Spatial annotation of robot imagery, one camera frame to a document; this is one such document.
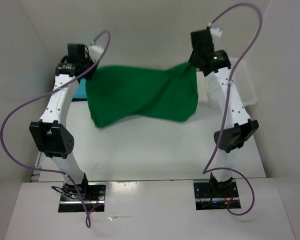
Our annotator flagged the green t-shirt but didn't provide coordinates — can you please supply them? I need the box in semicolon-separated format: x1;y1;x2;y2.
85;62;199;128

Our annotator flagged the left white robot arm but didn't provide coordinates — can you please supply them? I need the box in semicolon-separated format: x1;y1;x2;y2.
29;43;93;200

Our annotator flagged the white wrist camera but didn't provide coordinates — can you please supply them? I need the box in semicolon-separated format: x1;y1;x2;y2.
207;22;223;39
88;42;105;62

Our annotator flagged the light blue t-shirt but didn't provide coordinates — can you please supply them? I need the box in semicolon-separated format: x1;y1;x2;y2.
72;78;87;102

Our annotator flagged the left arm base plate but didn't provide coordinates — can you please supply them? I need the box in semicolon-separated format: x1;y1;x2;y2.
51;182;107;213

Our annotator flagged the white plastic basket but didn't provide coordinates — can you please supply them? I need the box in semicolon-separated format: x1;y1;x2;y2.
205;59;257;109

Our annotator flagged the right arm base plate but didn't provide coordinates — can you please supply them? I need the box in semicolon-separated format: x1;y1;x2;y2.
193;180;241;211

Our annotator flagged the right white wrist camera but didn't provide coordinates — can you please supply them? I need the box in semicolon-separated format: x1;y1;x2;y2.
207;22;223;39

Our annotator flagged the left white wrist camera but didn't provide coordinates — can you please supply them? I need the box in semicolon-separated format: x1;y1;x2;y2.
88;42;105;62

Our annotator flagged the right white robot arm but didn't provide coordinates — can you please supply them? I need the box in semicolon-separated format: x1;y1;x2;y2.
189;27;259;197

